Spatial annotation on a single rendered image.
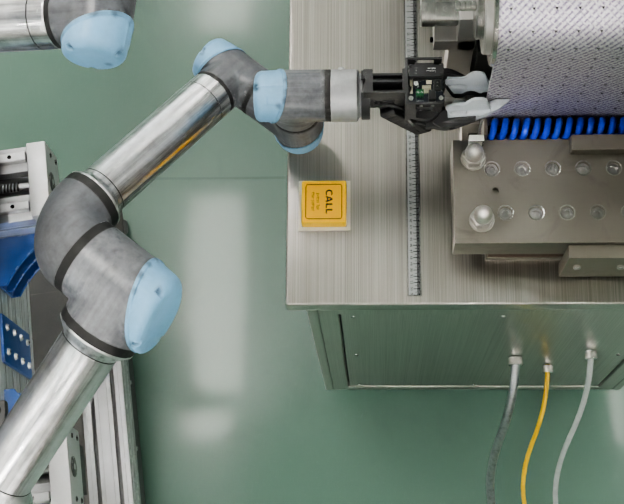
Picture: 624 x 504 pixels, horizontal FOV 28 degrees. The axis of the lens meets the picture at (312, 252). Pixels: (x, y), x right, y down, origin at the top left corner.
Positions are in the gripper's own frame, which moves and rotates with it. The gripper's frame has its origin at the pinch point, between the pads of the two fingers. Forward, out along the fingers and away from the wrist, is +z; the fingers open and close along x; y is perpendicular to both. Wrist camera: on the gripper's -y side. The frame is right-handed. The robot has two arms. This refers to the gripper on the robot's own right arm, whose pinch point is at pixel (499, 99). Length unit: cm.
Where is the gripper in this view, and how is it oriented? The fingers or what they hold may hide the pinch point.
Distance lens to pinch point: 184.6
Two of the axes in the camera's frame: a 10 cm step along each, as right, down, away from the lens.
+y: -0.5, -2.7, -9.6
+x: 0.1, -9.6, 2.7
